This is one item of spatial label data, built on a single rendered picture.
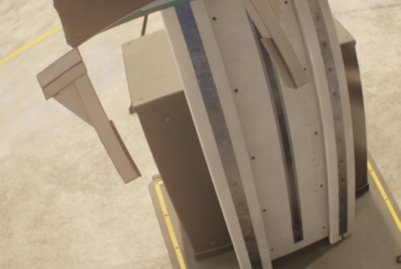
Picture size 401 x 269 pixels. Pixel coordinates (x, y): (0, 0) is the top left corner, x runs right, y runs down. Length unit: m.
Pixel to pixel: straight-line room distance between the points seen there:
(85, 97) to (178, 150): 1.06
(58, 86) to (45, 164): 2.55
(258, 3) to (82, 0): 0.13
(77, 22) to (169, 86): 1.02
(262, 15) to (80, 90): 0.14
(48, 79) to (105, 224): 2.06
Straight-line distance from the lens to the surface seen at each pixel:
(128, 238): 2.37
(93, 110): 0.44
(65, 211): 2.63
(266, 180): 1.45
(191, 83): 1.24
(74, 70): 0.44
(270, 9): 0.46
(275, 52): 0.46
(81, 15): 0.43
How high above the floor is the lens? 1.55
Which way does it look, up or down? 33 degrees down
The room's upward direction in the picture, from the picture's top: 17 degrees counter-clockwise
